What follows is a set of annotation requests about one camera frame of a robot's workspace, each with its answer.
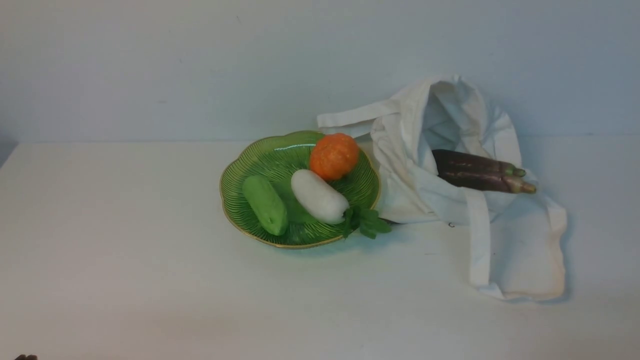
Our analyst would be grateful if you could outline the green cucumber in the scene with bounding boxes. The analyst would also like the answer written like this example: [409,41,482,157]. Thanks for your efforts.
[242,175,290,236]

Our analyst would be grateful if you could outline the white cloth tote bag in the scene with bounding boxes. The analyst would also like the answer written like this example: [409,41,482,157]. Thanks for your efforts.
[317,75,568,301]

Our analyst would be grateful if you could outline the white radish with leaves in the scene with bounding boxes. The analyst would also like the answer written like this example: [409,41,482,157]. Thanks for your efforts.
[290,170,393,239]

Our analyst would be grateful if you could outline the orange round vegetable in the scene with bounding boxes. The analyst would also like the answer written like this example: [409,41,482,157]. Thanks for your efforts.
[309,133,361,182]

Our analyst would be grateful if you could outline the upper purple eggplant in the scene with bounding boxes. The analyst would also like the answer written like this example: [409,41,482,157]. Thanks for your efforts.
[431,149,526,178]

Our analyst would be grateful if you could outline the purple eggplant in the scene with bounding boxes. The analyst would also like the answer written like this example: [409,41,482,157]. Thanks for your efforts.
[438,171,537,194]
[431,149,526,178]

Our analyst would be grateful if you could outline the lower purple eggplant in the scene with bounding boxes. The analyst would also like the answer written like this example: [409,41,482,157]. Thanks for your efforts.
[438,171,537,194]

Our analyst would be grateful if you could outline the dark object at bottom edge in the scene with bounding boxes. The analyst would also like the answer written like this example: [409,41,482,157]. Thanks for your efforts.
[14,354,38,360]

